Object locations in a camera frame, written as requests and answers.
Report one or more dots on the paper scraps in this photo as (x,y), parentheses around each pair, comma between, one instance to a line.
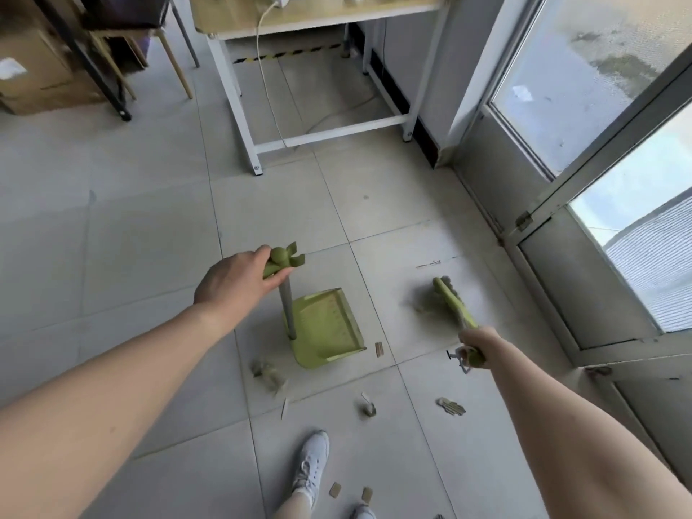
(451,406)

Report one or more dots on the labelled cardboard box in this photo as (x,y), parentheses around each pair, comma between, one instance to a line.
(38,53)

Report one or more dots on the green broom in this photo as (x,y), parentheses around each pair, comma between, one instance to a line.
(451,299)

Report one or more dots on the person's right forearm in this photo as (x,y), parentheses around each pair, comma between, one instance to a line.
(567,427)

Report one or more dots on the white charger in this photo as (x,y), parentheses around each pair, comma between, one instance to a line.
(281,1)

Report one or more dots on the black wall baseboard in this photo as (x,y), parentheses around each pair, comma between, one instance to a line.
(394,97)

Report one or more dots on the person's white shoe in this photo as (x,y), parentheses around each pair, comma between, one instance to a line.
(311,464)
(363,512)

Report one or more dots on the person's right hand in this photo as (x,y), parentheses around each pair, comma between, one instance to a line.
(481,343)

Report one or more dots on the white framed table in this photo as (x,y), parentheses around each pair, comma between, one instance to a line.
(238,97)

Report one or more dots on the person's left hand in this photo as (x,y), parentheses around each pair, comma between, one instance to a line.
(238,283)

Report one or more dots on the green dustpan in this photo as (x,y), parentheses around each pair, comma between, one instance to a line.
(324,329)

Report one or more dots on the person's left leg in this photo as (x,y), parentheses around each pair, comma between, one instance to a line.
(292,508)

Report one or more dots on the dark table black legs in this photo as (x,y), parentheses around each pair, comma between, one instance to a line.
(92,75)

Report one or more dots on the person's right white shoe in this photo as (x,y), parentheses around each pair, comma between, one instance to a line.
(363,512)

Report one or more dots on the brown cushioned chair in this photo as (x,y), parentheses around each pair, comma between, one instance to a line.
(124,10)

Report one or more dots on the glass metal door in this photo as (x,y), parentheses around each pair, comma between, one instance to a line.
(567,129)

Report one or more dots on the person's left forearm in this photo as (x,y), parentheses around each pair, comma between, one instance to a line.
(108,394)

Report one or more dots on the person's left white shoe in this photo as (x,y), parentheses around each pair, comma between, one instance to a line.
(311,464)

